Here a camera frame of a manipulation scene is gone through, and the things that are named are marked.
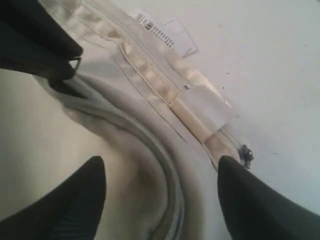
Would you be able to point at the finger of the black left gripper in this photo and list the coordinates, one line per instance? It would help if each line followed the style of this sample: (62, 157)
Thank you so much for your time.
(55, 74)
(31, 20)

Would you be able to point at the white barcode label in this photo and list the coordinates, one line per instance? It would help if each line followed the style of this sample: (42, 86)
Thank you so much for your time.
(171, 33)

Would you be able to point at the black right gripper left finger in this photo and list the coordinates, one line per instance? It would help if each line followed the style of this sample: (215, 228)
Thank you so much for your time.
(71, 211)

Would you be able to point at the beige duffel bag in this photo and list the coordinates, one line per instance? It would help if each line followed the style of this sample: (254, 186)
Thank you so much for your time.
(132, 91)

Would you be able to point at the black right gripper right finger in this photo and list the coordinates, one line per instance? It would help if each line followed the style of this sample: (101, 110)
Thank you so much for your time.
(254, 211)

